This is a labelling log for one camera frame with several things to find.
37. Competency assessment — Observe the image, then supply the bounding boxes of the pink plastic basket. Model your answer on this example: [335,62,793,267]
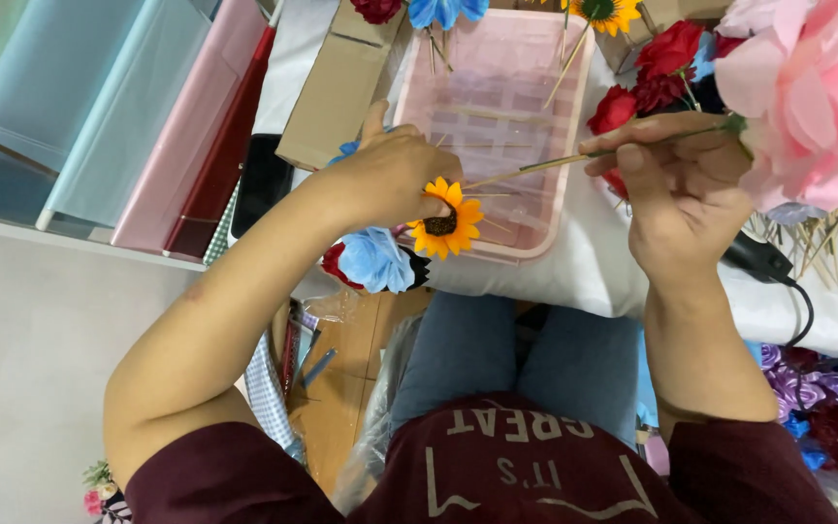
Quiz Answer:
[393,9,596,263]

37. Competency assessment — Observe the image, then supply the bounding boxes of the brown cardboard box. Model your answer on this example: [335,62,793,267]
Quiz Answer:
[275,0,410,173]
[592,0,734,75]

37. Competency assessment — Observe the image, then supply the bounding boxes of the grey blue wrapping paper roll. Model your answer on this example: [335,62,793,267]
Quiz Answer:
[0,0,148,227]

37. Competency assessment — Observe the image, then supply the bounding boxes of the white wrapping paper roll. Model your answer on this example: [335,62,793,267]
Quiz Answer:
[252,0,340,137]

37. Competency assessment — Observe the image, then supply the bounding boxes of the bundle of flower stem sticks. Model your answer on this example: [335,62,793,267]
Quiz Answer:
[745,210,838,294]

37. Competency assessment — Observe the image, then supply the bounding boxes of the dark crimson rose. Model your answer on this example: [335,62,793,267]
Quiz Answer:
[349,0,404,26]
[632,69,691,115]

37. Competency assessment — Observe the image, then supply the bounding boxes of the blue pen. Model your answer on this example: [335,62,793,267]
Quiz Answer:
[302,347,338,390]

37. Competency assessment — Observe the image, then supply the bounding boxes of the pink wrapping paper roll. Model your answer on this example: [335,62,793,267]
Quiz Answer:
[109,0,269,256]

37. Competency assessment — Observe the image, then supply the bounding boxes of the black glue gun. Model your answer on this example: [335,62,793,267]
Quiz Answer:
[722,230,796,285]

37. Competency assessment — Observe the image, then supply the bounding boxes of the pale blue wrapping paper roll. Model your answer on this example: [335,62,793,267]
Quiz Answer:
[35,0,221,231]

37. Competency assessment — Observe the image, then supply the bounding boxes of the blue checkered cloth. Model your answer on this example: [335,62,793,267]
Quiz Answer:
[243,333,298,450]

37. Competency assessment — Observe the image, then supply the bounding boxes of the light blue paper rose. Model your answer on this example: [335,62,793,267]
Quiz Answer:
[338,227,417,295]

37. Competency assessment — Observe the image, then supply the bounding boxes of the dark red wrapping paper roll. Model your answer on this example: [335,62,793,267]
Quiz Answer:
[162,25,279,262]

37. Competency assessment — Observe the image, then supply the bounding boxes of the heap of purple blue flowers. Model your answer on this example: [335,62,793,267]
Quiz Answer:
[752,342,838,485]

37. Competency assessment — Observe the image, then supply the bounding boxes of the large pink paper flower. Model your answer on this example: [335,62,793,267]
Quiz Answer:
[463,0,838,213]

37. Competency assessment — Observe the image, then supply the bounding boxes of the black power cable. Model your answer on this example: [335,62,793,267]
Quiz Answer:
[781,278,817,350]

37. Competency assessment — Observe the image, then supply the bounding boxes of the person's left hand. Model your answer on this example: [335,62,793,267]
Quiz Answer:
[317,99,465,235]

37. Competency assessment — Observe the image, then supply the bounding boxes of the black artificial flower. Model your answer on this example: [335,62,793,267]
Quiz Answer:
[397,246,432,293]

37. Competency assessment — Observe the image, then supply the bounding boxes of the white shelf board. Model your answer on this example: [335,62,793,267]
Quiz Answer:
[0,211,207,274]

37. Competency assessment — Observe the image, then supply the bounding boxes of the black phone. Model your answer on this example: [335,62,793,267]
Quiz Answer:
[229,133,295,240]

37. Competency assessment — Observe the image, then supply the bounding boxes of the maroon printed shirt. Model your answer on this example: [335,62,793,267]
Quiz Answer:
[124,392,838,524]

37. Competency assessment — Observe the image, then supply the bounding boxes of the green checkered wrapping paper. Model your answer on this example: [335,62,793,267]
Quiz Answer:
[202,180,241,267]

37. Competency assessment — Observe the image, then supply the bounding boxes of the bright red rose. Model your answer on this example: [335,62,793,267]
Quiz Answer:
[585,84,639,136]
[634,19,705,80]

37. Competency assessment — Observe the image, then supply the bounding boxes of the blue paper sheet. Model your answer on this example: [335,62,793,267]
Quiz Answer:
[636,327,659,428]

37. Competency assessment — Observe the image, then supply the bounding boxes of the person's right hand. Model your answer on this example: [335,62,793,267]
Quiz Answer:
[578,111,755,286]

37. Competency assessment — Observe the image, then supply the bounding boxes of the blue artificial flower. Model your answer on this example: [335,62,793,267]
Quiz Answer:
[407,0,491,74]

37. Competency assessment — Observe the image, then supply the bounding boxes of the small red rose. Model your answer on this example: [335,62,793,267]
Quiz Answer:
[601,168,630,200]
[321,242,366,291]

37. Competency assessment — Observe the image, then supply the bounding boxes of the small pink flower bouquet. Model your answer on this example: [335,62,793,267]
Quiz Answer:
[82,459,133,524]

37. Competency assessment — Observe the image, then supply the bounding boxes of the small blue flower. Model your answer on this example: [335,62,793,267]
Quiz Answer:
[327,138,362,167]

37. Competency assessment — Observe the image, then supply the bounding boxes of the lavender paper flower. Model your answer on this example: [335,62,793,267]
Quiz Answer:
[764,201,829,227]

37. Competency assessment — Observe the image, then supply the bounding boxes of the clear plastic bag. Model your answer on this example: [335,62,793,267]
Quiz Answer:
[331,313,425,514]

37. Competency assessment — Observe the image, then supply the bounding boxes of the blue jeans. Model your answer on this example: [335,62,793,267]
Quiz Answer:
[388,291,643,450]

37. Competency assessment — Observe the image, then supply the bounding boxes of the yellow artificial sunflower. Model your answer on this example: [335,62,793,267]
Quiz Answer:
[406,177,486,262]
[541,0,643,112]

